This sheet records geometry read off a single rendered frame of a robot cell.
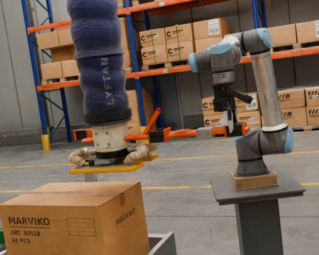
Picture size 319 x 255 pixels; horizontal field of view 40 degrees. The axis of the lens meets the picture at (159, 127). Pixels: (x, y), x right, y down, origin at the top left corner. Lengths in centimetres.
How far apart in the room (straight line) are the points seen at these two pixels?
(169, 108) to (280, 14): 338
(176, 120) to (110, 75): 896
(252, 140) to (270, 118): 17
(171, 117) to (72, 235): 899
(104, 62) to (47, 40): 904
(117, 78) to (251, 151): 103
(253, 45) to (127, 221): 116
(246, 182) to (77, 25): 132
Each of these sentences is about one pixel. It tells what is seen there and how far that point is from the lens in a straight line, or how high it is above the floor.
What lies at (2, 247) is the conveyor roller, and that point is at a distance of 304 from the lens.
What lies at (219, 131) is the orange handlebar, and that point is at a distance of 189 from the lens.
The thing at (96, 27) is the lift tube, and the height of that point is 172.
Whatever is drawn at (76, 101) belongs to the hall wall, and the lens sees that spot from 1223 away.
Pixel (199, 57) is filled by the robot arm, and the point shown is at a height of 153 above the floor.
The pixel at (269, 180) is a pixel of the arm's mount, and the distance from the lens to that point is 266.
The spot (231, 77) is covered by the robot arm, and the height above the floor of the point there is 143.
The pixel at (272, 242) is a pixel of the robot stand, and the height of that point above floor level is 41.
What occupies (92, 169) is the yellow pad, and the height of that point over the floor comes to 110.
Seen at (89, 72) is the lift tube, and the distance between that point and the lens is 201.
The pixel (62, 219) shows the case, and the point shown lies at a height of 88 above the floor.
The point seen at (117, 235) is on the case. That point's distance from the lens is 212.
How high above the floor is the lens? 148
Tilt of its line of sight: 7 degrees down
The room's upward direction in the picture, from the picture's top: 8 degrees counter-clockwise
